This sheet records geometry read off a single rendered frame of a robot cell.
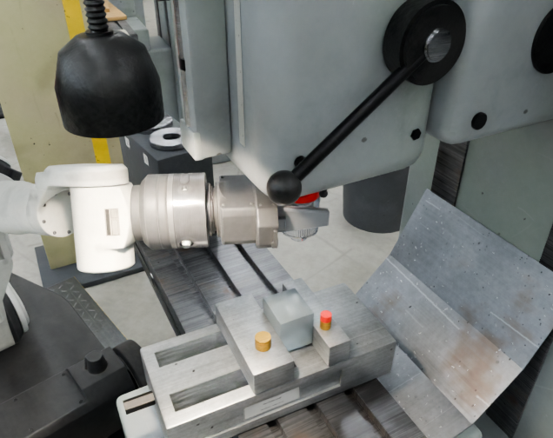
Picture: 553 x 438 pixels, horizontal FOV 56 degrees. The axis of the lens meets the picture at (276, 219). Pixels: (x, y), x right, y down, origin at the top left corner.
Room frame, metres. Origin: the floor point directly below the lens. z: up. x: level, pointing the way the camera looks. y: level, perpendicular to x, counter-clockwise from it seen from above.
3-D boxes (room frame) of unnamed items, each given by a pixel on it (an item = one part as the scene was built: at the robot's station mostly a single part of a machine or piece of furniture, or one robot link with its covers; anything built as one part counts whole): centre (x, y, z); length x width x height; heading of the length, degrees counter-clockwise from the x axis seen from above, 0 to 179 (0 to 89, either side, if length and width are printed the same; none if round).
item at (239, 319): (0.53, 0.03, 1.02); 0.15 x 0.06 x 0.04; 25
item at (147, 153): (1.02, 0.24, 1.03); 0.22 x 0.12 x 0.20; 35
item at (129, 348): (0.89, 0.35, 0.50); 0.20 x 0.05 x 0.20; 41
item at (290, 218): (0.50, -0.03, 1.24); 0.06 x 0.02 x 0.03; 96
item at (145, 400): (0.46, 0.19, 0.97); 0.04 x 0.02 x 0.02; 115
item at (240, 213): (0.52, 0.06, 1.24); 0.13 x 0.12 x 0.10; 6
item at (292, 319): (0.55, -0.02, 1.03); 0.06 x 0.05 x 0.06; 25
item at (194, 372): (0.54, 0.01, 0.98); 0.35 x 0.15 x 0.11; 115
